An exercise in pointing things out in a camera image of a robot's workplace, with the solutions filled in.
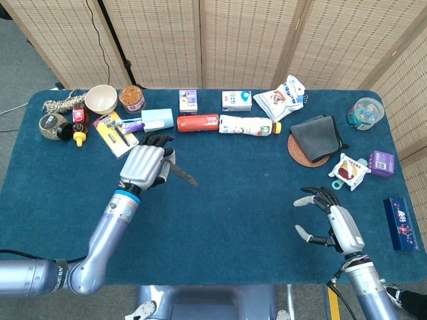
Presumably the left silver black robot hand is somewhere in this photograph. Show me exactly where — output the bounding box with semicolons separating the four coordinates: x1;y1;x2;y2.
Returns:
118;131;177;193

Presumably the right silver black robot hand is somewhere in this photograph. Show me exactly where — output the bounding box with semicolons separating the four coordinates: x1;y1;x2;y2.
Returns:
293;186;366;257

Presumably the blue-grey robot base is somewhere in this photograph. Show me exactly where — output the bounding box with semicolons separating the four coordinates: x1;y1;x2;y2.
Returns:
135;285;278;320

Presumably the razor in yellow blister pack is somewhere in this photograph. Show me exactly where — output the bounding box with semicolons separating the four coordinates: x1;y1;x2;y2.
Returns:
92;111;140;159

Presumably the light blue plastic holder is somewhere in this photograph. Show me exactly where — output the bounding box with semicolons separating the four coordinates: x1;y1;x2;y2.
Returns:
141;108;174;133

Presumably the long dark blue box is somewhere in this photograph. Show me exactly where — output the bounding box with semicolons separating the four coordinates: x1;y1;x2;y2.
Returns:
382;197;420;251

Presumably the white red snack packet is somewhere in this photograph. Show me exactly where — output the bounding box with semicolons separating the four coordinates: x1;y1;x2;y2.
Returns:
328;153;372;192

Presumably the clear jar of rubber bands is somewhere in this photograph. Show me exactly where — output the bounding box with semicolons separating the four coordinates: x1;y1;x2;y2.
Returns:
118;85;147;114

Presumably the red cylindrical can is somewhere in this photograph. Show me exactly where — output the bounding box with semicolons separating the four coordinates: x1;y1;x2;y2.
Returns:
176;113;220;133

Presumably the red sauce bottle yellow cap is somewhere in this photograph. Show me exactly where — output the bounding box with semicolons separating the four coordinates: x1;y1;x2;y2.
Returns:
71;103;91;148

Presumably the small purple box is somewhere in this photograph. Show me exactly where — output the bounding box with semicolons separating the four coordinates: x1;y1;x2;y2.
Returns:
368;150;396;178

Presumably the beige bowl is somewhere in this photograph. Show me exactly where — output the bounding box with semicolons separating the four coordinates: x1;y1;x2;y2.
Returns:
84;84;119;115

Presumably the small purple white carton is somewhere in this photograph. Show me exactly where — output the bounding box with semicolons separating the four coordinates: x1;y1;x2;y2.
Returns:
179;89;198;114

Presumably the black white sneaker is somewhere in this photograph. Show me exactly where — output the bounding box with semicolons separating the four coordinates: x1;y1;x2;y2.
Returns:
385;283;406;311

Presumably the metal table leg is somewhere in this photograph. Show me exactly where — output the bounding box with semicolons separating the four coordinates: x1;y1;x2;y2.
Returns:
286;284;296;316

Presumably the brown woven round coaster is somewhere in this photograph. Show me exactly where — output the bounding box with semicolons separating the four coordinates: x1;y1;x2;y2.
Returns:
287;133;330;168

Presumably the grey folded cloth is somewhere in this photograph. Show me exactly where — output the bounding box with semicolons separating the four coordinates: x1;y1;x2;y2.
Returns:
289;115;350;164

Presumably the black tripod stand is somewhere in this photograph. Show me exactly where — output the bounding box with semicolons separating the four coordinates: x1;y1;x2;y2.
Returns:
96;0;138;88

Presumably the glass jar with black lid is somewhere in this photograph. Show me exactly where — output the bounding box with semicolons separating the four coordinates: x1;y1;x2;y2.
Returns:
38;112;73;141

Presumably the black trouser leg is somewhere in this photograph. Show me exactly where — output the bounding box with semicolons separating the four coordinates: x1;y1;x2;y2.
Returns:
400;289;427;318

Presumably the white drink bottle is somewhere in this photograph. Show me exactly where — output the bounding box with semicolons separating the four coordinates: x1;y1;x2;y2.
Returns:
218;114;283;137

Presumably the blue table mat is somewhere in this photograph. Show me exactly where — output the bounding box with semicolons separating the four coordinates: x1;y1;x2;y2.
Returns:
0;88;427;287

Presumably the white blue milk carton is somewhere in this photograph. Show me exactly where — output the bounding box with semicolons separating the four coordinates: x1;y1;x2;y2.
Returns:
222;89;253;113

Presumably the clear jar of clips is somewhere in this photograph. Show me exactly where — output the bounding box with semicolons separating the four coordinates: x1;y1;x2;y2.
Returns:
346;97;386;131

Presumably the white snack bag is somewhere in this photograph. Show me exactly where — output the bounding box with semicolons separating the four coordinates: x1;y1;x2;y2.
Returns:
252;74;307;123

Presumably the bamboo folding screen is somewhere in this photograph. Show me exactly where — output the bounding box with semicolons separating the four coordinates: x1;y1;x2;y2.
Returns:
0;0;427;234

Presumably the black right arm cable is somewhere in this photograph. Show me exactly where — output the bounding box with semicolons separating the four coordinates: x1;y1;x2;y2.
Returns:
326;266;358;320

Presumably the thin black cable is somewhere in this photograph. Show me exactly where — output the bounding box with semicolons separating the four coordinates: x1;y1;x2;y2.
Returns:
85;0;111;88

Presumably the beige rope bundle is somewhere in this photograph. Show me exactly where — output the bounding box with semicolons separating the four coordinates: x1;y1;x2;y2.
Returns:
42;91;88;113

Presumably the white floor cable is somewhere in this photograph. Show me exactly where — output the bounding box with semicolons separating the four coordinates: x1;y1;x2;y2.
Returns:
0;101;29;116

